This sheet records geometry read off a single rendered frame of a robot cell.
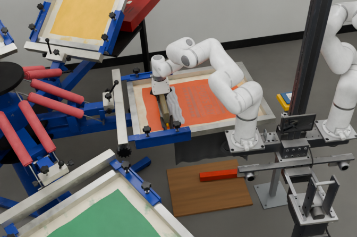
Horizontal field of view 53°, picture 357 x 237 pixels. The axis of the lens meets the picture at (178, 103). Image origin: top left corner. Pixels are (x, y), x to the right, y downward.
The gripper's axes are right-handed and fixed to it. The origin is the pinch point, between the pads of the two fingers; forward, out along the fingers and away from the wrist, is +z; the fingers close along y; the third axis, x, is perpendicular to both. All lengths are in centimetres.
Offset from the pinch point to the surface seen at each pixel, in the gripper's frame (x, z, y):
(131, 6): 111, -9, -7
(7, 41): 68, -15, -94
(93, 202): -60, 6, -42
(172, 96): 7.2, 5.7, 7.4
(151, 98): 8.7, 6.1, -5.4
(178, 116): -12.5, 5.2, 7.4
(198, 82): 17.5, 6.1, 26.7
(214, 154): -20.6, 34.2, 27.6
